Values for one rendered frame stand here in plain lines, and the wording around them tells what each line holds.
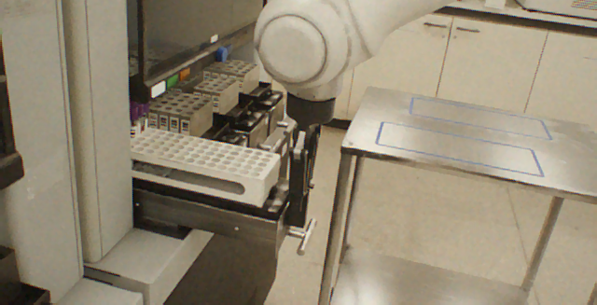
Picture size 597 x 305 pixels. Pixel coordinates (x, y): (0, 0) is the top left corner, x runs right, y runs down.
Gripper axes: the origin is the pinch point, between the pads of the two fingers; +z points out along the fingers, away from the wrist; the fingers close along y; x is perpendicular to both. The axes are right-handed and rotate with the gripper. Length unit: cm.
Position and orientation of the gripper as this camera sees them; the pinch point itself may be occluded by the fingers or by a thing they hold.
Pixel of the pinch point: (298, 207)
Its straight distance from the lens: 85.8
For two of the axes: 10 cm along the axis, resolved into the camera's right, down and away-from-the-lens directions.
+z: -1.0, 9.1, 4.0
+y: -2.5, 3.7, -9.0
